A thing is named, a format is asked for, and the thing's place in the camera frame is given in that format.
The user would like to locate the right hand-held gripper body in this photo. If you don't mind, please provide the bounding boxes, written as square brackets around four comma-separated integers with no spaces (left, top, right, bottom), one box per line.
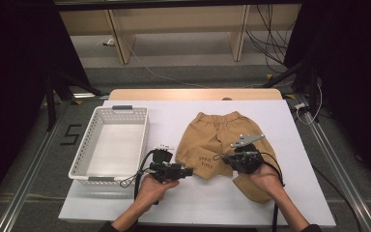
[221,133,267,175]

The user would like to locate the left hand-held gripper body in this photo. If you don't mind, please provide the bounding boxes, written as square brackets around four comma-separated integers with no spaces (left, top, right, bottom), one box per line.
[148,144,185,184]

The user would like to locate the tan pants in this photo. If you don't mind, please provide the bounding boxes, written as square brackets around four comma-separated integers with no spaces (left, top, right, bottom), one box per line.
[174,110,279,205]

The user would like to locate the white perforated plastic basket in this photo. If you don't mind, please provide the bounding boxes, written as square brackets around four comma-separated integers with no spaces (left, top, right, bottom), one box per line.
[68,104,151,188]

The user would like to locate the person's right hand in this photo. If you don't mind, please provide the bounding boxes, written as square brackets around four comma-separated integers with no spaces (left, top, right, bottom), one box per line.
[238,163,286,201]

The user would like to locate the person's left hand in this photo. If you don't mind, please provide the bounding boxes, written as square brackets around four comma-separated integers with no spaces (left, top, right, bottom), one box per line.
[134,174,181,213]

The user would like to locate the light wooden table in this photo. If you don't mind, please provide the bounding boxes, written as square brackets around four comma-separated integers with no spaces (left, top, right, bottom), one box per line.
[108,88,284,102]

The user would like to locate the black metal stand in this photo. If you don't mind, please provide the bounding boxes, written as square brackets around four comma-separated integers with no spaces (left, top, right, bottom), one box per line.
[262,57,322,124]
[43,69,110,132]

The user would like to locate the beige wooden desk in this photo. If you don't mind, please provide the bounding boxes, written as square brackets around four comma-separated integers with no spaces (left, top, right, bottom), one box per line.
[53,2,303,66]

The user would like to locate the black curtain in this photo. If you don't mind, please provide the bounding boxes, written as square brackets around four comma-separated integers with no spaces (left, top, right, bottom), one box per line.
[0,0,93,220]
[283,0,371,194]

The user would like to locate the left hand-held gripper black cable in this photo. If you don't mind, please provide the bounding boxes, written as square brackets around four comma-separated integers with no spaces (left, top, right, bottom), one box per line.
[119,149,162,206]

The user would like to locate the hand-held gripper black cable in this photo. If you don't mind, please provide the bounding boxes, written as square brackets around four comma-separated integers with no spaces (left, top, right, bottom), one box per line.
[119,149,162,206]
[259,151,287,232]

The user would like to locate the right hand-held gripper black cable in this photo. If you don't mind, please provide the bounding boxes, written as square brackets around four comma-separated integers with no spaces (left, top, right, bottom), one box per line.
[259,151,287,232]

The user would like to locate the thin white floor cable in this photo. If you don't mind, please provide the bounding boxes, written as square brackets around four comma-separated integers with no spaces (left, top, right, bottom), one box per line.
[122,35,214,90]

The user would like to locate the metal floor rail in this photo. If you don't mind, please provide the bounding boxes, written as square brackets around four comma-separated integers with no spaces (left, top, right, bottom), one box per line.
[0,101,71,232]
[298,95,371,232]

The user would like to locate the looped white cable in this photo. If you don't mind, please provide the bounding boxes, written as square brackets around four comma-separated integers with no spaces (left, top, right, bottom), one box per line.
[294,78,324,127]

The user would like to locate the black floor cable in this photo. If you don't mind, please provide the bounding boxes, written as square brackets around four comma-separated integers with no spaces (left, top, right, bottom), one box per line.
[311,164,363,232]

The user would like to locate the bundle of black cables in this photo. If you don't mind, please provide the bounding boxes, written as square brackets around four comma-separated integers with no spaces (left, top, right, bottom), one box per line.
[244,3,299,74]

